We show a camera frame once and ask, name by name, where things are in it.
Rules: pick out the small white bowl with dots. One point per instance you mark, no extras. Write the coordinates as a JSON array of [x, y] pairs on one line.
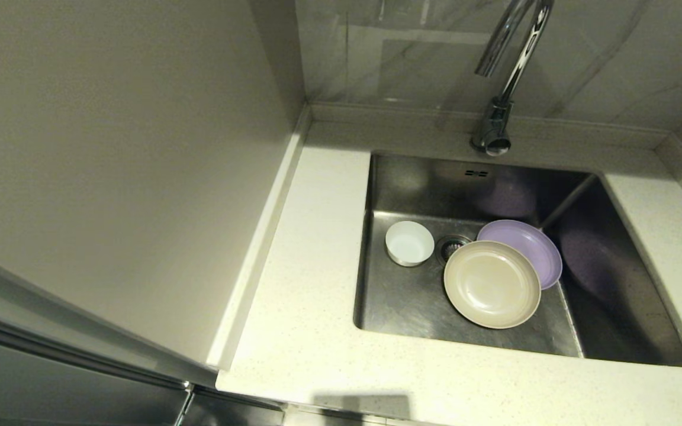
[[409, 242]]

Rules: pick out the beige plastic plate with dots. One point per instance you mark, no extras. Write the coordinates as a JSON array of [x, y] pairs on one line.
[[492, 284]]

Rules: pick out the purple plastic plate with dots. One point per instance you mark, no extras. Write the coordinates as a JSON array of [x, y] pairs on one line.
[[536, 239]]

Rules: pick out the metal sink drain strainer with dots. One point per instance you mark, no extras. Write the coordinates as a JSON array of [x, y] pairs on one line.
[[449, 245]]

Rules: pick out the stainless steel sink basin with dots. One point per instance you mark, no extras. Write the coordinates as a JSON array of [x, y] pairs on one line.
[[406, 307]]

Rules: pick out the white edge trim strip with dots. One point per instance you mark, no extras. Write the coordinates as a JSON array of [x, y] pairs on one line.
[[258, 248]]

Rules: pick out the chrome kitchen faucet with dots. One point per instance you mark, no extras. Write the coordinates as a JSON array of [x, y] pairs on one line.
[[494, 127]]

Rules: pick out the tall beige cabinet side panel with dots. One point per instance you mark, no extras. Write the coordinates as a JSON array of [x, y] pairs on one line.
[[110, 177]]

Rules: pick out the metal door trim strip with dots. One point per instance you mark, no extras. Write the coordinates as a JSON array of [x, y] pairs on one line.
[[80, 359]]

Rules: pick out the grey glossy cabinet door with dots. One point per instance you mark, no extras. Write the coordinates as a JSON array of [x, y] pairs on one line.
[[51, 396]]

